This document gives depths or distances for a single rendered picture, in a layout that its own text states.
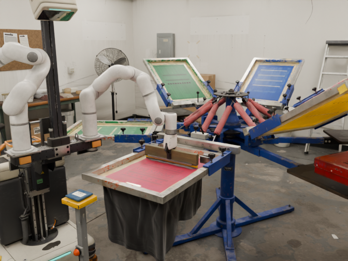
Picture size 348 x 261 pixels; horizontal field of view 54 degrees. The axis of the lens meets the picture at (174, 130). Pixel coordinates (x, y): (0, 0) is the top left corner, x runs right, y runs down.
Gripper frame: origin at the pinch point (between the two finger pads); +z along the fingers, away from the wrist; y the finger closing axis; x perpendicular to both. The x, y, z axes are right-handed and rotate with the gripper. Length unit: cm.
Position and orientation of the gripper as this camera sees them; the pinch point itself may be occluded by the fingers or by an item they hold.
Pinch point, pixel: (170, 155)
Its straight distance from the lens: 226.2
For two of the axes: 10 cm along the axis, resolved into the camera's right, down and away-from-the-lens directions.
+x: 8.4, 1.5, -5.3
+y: -5.5, 2.0, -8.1
